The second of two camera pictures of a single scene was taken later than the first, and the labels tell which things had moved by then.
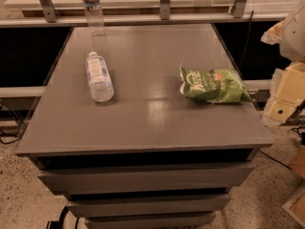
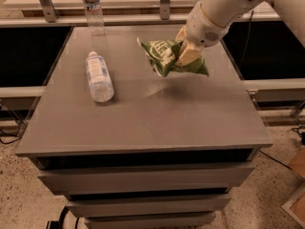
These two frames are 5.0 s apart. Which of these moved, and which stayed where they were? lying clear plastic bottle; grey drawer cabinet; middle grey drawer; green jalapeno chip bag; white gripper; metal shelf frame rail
Moved: green jalapeno chip bag; white gripper
Stayed: lying clear plastic bottle; grey drawer cabinet; metal shelf frame rail; middle grey drawer
